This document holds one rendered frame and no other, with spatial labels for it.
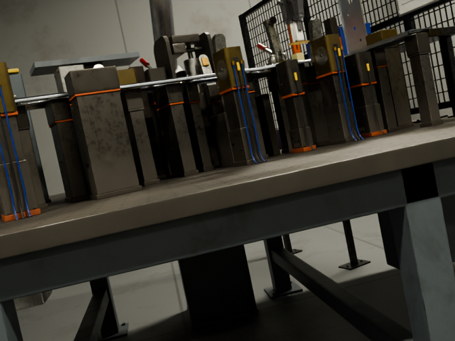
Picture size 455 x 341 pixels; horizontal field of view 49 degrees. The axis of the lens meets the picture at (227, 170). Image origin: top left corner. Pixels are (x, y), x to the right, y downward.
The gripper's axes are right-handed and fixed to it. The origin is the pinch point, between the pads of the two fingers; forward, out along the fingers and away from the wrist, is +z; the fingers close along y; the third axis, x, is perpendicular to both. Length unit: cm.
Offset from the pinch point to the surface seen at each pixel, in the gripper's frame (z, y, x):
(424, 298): 73, 76, -41
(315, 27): 3.3, 18.0, -6.1
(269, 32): -4.1, -14.5, -1.7
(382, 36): 8.4, 16.9, 23.9
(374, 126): 38.9, 22.8, 6.4
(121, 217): 43, 63, -93
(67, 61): -4, -27, -77
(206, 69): 7.1, -12.7, -33.0
